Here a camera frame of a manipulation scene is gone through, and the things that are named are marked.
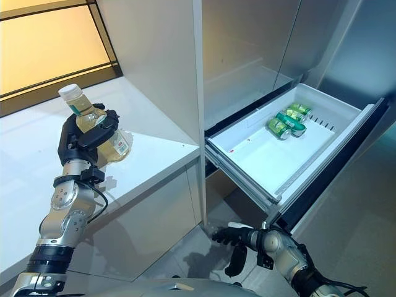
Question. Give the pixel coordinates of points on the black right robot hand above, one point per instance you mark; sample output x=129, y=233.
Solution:
x=238, y=236

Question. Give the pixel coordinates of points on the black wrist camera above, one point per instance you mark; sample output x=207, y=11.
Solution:
x=94, y=174
x=265, y=258

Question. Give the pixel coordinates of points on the black framed amber window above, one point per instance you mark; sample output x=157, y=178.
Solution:
x=46, y=46

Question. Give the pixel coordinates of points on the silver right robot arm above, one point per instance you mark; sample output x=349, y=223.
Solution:
x=284, y=250

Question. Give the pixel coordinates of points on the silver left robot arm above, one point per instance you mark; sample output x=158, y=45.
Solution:
x=66, y=201

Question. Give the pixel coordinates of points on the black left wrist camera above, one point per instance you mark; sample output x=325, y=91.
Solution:
x=94, y=174

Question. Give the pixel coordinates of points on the white tall cabinet panel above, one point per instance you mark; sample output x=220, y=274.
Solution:
x=154, y=62

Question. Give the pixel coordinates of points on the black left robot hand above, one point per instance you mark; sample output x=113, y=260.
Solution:
x=72, y=148

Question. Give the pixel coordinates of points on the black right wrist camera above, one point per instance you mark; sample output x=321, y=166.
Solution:
x=265, y=258

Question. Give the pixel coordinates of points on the grey robot torso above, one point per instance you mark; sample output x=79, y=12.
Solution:
x=179, y=287

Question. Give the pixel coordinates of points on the stainless steel fridge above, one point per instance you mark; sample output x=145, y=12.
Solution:
x=247, y=46

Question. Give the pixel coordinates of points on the dark green drink can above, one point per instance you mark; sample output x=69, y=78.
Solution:
x=292, y=123

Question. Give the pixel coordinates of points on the white fridge drawer dark front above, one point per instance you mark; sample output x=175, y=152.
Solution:
x=266, y=161

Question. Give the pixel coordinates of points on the yellow drink bottle white cap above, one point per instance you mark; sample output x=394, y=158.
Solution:
x=79, y=105

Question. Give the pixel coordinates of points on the light green drink can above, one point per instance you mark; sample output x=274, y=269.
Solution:
x=300, y=111
x=277, y=127

